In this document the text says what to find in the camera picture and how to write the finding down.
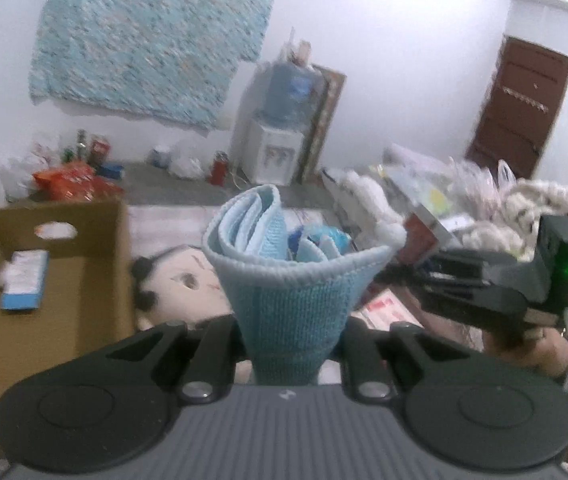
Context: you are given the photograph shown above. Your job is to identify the red can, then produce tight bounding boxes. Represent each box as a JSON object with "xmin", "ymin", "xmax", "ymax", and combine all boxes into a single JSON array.
[{"xmin": 88, "ymin": 135, "xmax": 112, "ymax": 167}]

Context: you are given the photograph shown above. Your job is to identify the blue snack packet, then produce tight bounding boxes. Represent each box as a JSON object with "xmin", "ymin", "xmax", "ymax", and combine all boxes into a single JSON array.
[{"xmin": 288, "ymin": 225, "xmax": 353, "ymax": 262}]

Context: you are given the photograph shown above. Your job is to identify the brown wooden door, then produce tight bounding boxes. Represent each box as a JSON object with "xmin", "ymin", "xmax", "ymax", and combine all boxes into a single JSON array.
[{"xmin": 465, "ymin": 35, "xmax": 568, "ymax": 179}]

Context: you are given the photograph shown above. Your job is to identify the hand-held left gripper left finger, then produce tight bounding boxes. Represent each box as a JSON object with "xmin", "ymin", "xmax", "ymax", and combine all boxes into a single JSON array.
[{"xmin": 106, "ymin": 318, "xmax": 245, "ymax": 405}]

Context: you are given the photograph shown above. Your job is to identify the red snack bags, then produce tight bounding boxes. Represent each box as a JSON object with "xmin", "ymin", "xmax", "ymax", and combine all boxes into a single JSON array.
[{"xmin": 32, "ymin": 161, "xmax": 123, "ymax": 202}]

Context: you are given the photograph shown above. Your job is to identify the blue water bottle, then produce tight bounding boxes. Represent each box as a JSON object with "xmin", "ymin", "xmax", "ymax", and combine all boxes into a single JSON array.
[{"xmin": 263, "ymin": 59, "xmax": 323, "ymax": 127}]

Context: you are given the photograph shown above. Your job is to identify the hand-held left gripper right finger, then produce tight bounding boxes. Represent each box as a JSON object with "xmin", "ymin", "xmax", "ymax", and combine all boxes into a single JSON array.
[{"xmin": 338, "ymin": 320, "xmax": 471, "ymax": 405}]

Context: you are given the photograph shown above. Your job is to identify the light blue knit cloth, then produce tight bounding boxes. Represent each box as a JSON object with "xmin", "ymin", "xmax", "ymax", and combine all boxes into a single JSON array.
[{"xmin": 202, "ymin": 185, "xmax": 393, "ymax": 387}]

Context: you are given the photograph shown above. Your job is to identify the white plastic bag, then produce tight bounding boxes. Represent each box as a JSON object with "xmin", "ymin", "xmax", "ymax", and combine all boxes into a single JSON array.
[{"xmin": 169, "ymin": 151, "xmax": 205, "ymax": 179}]

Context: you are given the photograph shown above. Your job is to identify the wooden framed board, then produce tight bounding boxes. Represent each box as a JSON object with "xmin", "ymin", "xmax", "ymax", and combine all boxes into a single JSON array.
[{"xmin": 301, "ymin": 64, "xmax": 347, "ymax": 184}]

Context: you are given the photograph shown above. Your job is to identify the person's right hand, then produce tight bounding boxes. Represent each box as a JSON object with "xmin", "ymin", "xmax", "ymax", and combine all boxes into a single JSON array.
[{"xmin": 486, "ymin": 327, "xmax": 568, "ymax": 378}]

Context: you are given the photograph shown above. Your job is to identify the clear plastic-wrapped package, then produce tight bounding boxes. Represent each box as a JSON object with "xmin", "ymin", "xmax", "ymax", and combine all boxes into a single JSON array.
[{"xmin": 381, "ymin": 145, "xmax": 502, "ymax": 221}]

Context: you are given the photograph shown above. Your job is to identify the blue and white carton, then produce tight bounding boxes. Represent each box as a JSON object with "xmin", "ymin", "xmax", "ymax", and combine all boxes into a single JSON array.
[{"xmin": 0, "ymin": 250, "xmax": 50, "ymax": 312}]

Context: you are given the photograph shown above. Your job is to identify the black-haired plush doll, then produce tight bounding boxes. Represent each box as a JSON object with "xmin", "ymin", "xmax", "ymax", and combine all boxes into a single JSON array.
[{"xmin": 131, "ymin": 244, "xmax": 239, "ymax": 332}]

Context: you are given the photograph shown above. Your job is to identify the cream knit blanket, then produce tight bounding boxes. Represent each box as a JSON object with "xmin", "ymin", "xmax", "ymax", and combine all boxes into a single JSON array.
[{"xmin": 464, "ymin": 179, "xmax": 568, "ymax": 311}]

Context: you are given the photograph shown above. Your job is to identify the white water dispenser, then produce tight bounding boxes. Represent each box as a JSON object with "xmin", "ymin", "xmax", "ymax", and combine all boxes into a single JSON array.
[{"xmin": 240, "ymin": 119, "xmax": 305, "ymax": 187}]

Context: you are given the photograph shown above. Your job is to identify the brown cardboard box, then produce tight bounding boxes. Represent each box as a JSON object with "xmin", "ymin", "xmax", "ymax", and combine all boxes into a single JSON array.
[{"xmin": 0, "ymin": 198, "xmax": 138, "ymax": 443}]

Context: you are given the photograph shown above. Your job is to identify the red thermos flask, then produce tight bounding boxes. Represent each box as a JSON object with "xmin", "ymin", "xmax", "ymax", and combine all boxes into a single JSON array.
[{"xmin": 208, "ymin": 151, "xmax": 229, "ymax": 187}]

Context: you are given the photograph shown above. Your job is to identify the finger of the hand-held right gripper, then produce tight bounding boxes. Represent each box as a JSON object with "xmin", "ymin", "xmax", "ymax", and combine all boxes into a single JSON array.
[
  {"xmin": 415, "ymin": 284, "xmax": 531, "ymax": 329},
  {"xmin": 425, "ymin": 248, "xmax": 521, "ymax": 287}
]

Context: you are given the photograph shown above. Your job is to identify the teal patterned wall cloth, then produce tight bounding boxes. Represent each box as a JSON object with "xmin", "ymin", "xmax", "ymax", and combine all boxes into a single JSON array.
[{"xmin": 28, "ymin": 0, "xmax": 285, "ymax": 134}]

